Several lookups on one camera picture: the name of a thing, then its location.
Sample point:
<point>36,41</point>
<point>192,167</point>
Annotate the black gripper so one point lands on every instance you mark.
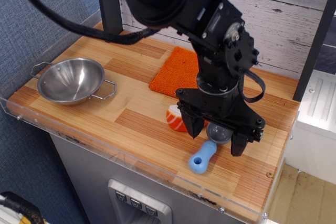
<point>226,107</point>

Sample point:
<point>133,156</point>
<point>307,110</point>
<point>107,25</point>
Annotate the blue and grey spoon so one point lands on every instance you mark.
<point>217,135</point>

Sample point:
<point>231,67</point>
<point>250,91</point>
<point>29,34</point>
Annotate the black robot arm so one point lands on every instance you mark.
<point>225,54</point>

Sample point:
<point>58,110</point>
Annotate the orange red cloth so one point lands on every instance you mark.
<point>178,72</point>

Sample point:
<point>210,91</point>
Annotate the toy salmon sushi piece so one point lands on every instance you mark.
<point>174,119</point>

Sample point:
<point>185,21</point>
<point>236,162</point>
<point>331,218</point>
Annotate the white ribbed side counter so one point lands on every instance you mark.
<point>311,147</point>

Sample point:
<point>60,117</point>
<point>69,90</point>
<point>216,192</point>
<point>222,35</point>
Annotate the silver dispenser button panel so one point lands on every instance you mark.
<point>133,206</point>

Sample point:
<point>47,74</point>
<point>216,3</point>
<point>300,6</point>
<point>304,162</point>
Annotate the grey toy fridge cabinet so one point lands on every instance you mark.
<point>105,182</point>

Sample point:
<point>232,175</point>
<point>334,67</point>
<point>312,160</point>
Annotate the black and yellow object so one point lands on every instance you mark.
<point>15,209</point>

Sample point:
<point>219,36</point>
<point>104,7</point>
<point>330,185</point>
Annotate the clear acrylic table guard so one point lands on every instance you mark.
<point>130,128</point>

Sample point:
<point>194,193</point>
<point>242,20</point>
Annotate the dark right frame post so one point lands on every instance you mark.
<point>316,46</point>

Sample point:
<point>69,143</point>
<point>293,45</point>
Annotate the dark frame post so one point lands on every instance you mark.
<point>316,46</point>
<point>111,16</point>

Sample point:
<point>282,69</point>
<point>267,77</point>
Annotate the stainless steel bowl with handles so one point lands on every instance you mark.
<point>71,81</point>

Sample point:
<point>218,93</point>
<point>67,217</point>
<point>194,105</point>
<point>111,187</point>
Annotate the dark left frame post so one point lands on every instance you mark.
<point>111,16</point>

